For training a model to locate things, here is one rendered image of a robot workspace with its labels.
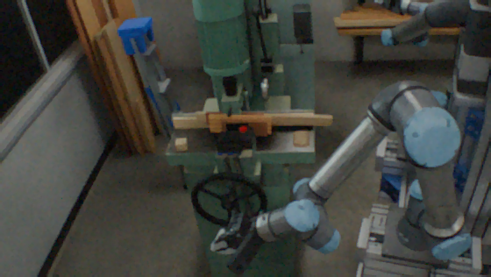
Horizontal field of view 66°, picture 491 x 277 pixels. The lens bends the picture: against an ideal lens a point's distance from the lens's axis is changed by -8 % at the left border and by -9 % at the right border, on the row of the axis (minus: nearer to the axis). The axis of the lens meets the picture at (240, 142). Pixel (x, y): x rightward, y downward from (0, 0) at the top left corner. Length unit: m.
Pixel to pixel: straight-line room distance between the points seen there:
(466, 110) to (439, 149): 0.47
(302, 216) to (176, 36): 3.40
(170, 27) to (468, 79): 3.28
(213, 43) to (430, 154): 0.87
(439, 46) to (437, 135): 3.46
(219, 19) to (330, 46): 2.75
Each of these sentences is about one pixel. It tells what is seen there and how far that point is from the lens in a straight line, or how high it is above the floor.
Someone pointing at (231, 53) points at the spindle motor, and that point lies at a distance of 1.49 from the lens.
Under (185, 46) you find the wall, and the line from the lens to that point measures 4.23.
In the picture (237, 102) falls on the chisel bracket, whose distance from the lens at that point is 1.63.
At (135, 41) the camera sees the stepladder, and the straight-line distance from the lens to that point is 2.32.
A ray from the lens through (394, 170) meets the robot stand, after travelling 1.85.
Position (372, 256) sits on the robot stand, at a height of 0.74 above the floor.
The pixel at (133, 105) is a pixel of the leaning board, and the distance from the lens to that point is 3.03.
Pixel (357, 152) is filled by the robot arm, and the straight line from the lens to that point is 1.06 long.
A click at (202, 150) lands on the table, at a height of 0.90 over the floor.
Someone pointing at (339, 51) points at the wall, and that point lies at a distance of 4.14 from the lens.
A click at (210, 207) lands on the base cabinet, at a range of 1.87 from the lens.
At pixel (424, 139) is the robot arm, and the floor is 1.40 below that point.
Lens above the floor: 1.92
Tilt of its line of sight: 38 degrees down
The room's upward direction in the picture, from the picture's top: 8 degrees counter-clockwise
